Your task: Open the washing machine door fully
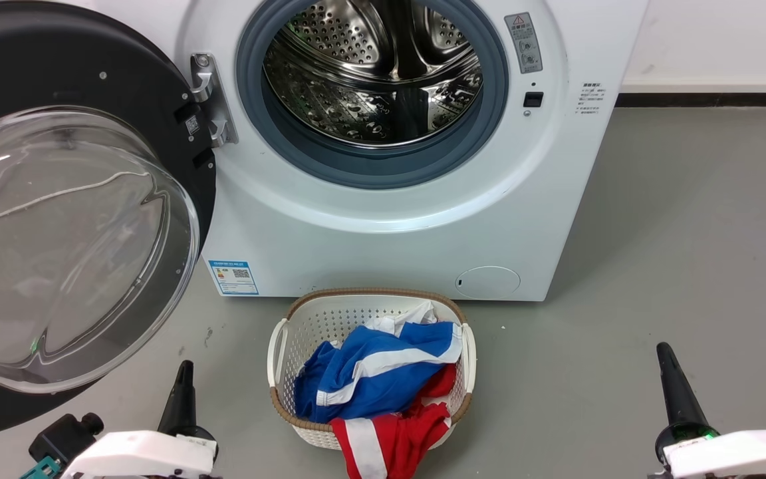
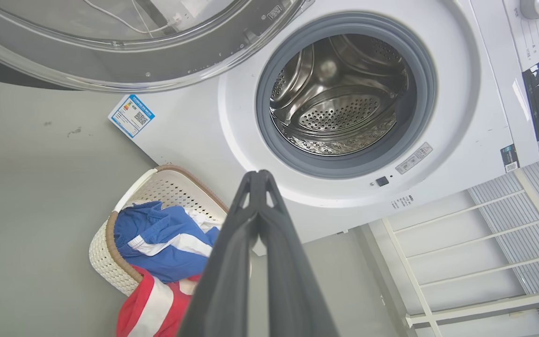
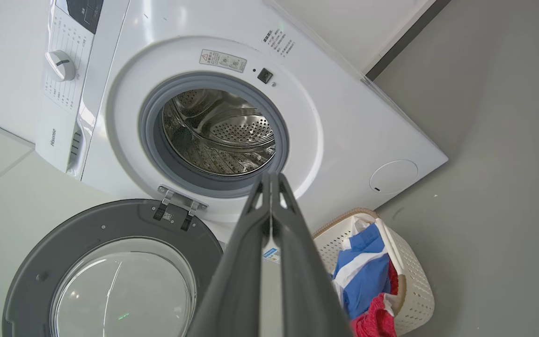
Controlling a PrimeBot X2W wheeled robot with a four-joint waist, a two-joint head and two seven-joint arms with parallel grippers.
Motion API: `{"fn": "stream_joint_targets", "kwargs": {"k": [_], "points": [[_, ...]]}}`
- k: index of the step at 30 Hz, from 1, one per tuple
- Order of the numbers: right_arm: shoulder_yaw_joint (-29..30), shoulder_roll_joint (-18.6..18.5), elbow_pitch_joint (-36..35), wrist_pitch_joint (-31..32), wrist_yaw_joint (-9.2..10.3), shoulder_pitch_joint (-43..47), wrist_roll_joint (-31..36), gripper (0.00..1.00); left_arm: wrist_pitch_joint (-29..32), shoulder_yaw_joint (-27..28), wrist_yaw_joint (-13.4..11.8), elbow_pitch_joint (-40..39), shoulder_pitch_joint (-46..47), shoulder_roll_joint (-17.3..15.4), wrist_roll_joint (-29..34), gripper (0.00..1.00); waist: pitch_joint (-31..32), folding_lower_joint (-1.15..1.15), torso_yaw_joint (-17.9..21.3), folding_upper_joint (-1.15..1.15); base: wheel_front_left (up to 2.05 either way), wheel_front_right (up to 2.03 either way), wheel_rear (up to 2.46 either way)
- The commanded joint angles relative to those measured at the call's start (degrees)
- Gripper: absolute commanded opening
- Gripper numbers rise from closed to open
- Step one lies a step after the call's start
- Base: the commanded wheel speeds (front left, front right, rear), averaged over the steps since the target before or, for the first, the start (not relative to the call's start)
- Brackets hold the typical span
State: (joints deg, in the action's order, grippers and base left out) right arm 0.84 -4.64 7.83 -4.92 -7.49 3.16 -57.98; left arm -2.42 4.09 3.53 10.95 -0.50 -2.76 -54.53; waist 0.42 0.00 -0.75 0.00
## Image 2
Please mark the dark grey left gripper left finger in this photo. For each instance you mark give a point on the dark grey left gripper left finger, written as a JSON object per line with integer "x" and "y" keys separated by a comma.
{"x": 227, "y": 281}

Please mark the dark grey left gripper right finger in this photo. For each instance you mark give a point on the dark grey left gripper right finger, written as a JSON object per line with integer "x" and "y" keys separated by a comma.
{"x": 293, "y": 290}

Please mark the black round glass washer door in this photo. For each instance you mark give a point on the black round glass washer door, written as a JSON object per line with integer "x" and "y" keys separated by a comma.
{"x": 194, "y": 61}

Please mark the white front-load washing machine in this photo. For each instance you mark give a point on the white front-load washing machine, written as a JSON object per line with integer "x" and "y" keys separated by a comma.
{"x": 461, "y": 117}

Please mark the red garment with white stripe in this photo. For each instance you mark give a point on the red garment with white stripe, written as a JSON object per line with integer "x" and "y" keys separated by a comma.
{"x": 178, "y": 309}

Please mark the white crumpled garment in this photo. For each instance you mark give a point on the white crumpled garment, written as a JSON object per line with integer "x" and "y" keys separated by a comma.
{"x": 204, "y": 222}

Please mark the blue garment with white stripe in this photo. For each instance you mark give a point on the blue garment with white stripe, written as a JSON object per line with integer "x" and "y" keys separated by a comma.
{"x": 157, "y": 220}

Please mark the white plastic laundry basket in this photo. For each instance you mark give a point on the white plastic laundry basket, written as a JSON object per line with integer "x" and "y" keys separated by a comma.
{"x": 166, "y": 187}

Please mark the white warning sticker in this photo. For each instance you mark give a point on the white warning sticker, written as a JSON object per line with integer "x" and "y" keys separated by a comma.
{"x": 414, "y": 157}

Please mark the steel perforated washer drum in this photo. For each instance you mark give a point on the steel perforated washer drum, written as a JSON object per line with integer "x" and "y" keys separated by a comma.
{"x": 339, "y": 112}

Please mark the blue energy label sticker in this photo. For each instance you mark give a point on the blue energy label sticker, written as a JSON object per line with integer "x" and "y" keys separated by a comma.
{"x": 131, "y": 116}

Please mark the small dark QR sticker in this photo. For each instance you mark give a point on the small dark QR sticker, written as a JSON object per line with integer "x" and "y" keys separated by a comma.
{"x": 509, "y": 158}

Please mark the white washer control knob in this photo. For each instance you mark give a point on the white washer control knob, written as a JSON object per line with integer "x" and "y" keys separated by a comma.
{"x": 535, "y": 7}

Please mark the white metal rack frame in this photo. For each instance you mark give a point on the white metal rack frame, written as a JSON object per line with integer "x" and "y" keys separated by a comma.
{"x": 484, "y": 306}

